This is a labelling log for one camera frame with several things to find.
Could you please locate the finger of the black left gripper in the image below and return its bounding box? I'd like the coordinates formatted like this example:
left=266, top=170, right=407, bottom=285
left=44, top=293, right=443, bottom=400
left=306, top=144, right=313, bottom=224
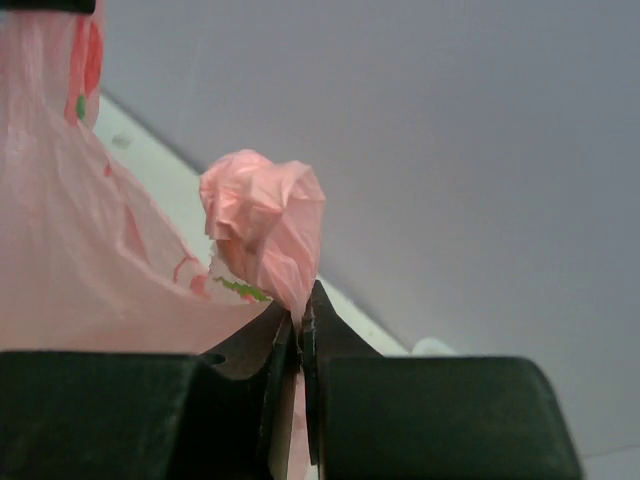
left=0, top=0, right=96, bottom=15

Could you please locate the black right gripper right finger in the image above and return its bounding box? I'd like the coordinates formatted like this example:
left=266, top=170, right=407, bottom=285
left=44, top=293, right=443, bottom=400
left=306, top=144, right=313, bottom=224
left=302, top=284, right=584, bottom=479

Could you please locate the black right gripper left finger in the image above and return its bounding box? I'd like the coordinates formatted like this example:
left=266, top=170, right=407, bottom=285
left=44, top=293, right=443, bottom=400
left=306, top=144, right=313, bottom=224
left=1, top=304, right=295, bottom=479

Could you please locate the pink plastic bag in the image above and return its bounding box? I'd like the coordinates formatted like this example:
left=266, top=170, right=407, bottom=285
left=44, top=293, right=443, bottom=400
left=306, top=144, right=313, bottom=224
left=1, top=1, right=326, bottom=479

